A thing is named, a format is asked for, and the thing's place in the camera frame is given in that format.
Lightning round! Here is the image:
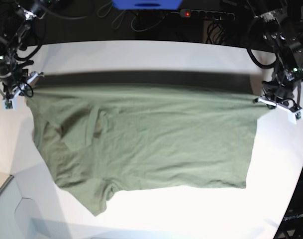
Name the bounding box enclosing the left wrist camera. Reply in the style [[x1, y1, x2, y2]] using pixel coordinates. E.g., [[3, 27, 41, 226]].
[[289, 109, 303, 124]]

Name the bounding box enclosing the blue box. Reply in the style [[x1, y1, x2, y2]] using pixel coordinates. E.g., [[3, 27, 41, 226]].
[[112, 0, 182, 10]]

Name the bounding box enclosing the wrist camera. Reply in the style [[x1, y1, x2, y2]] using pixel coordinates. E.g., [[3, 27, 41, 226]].
[[289, 109, 303, 124], [2, 98, 17, 110]]

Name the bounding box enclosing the black power strip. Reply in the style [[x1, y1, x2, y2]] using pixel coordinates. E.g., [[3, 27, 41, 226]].
[[179, 9, 235, 21]]

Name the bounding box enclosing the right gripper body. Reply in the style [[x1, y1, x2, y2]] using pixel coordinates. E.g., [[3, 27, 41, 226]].
[[0, 71, 44, 100]]

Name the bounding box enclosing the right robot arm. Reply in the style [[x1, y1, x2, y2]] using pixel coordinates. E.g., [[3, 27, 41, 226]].
[[0, 0, 87, 108]]

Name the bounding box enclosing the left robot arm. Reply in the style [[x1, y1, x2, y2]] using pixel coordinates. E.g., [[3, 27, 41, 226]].
[[247, 0, 303, 121]]

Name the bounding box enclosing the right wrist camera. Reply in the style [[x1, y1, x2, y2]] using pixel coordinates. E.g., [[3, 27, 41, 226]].
[[2, 98, 17, 110]]

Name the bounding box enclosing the green t-shirt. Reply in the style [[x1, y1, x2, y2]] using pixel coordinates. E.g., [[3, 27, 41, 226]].
[[26, 85, 268, 215]]

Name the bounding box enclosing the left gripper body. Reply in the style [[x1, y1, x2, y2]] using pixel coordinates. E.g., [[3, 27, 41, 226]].
[[253, 94, 302, 114]]

